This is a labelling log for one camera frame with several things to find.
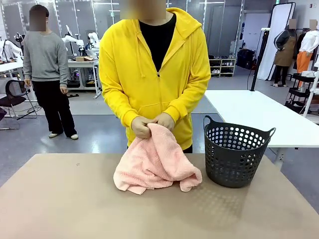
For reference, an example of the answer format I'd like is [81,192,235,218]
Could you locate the person's left hand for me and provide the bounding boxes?
[156,112,175,132]

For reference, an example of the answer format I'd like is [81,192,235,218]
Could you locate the person's right hand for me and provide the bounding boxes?
[131,116,157,139]

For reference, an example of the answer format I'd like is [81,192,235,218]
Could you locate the pink terry towel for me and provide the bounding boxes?
[113,122,203,195]

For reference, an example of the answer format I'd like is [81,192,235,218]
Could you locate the person's right forearm yellow sleeve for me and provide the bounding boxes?
[101,87,140,130]

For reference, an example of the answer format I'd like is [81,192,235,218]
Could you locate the person's left forearm yellow sleeve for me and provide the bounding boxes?
[163,82,211,122]

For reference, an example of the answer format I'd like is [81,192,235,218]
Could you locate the person's yellow hoodie torso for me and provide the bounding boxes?
[99,7,211,154]

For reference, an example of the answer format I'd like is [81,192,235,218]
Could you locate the white shoe rack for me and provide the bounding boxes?
[208,56,237,78]

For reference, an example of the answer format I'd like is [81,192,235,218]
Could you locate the dark grey perforated basket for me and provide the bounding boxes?
[203,115,277,189]

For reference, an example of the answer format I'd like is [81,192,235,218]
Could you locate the white rectangular table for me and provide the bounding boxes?
[203,89,319,170]

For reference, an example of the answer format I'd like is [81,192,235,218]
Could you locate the white background desk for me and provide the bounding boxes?
[67,59,100,100]

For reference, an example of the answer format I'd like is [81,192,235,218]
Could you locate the black bag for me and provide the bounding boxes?
[238,48,256,69]

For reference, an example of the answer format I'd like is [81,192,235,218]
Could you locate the black stand pole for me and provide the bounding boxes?
[250,28,269,92]

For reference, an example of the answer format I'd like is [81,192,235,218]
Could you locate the bystander in grey sweater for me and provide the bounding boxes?
[22,4,79,140]

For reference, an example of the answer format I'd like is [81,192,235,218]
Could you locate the black mesh office chair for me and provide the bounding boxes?
[0,79,38,130]

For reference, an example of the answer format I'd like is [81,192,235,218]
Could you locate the black utility cart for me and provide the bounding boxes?
[285,72,319,115]

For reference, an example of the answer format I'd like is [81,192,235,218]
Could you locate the white photo reflector panel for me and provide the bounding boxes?
[256,1,297,82]

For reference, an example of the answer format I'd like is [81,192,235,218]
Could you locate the mannequin with orange trousers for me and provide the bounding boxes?
[296,19,319,88]

